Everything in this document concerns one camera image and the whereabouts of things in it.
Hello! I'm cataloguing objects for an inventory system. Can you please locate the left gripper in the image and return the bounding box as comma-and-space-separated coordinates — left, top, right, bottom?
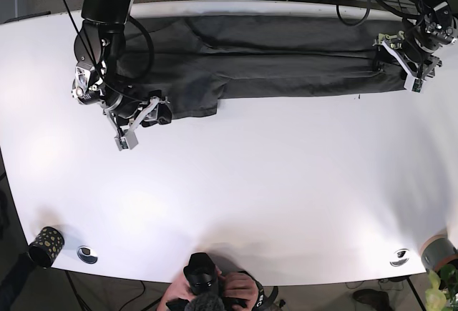
371, 1, 457, 81

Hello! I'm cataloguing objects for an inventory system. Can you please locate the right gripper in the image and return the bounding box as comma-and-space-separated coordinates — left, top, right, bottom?
72, 62, 172, 127

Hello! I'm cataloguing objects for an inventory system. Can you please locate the dark grey T-shirt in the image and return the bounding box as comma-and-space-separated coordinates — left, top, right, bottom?
117, 15, 404, 119

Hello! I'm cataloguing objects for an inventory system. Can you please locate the black camera with lens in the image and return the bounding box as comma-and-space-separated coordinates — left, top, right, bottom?
183, 252, 246, 310

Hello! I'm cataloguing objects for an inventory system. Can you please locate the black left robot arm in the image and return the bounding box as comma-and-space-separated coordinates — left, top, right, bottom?
374, 0, 457, 90

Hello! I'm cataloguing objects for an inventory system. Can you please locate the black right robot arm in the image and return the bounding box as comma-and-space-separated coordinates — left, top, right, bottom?
72, 0, 172, 129

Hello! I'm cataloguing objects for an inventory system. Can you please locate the photographer left hand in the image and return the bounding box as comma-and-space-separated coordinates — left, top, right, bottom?
157, 273, 195, 311

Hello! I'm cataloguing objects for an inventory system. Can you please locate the photographer right hand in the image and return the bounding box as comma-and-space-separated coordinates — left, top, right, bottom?
219, 272, 259, 310

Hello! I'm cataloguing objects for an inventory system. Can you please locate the black cup with gold spots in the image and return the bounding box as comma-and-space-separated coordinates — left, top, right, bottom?
28, 227, 65, 269

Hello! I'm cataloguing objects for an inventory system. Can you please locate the furry grey microphone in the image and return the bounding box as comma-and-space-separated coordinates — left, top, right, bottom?
185, 292, 225, 311

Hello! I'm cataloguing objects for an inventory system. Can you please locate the grey plant pot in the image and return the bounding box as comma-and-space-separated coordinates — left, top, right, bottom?
419, 234, 457, 273

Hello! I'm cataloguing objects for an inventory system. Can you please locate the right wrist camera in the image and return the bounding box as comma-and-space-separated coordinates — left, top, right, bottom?
114, 132, 138, 151

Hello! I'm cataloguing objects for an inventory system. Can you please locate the left table cable grommet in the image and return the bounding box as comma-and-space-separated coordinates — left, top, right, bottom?
77, 246, 98, 265

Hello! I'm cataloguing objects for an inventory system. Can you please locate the table cable grommet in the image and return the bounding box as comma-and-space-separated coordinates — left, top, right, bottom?
77, 246, 98, 265
389, 249, 410, 267

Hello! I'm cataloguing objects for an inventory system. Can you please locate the right table cable grommet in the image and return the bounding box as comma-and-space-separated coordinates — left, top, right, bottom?
389, 249, 410, 267

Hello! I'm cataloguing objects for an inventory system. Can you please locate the black camera strap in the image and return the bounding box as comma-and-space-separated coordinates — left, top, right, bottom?
243, 270, 280, 311

